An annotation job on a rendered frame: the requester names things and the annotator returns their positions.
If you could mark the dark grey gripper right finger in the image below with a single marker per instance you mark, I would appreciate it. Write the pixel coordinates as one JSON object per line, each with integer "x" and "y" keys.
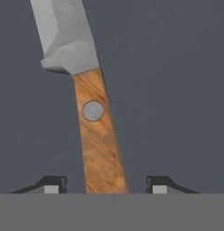
{"x": 159, "y": 181}

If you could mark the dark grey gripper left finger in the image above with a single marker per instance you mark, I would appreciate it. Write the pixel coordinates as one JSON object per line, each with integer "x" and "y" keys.
{"x": 53, "y": 182}

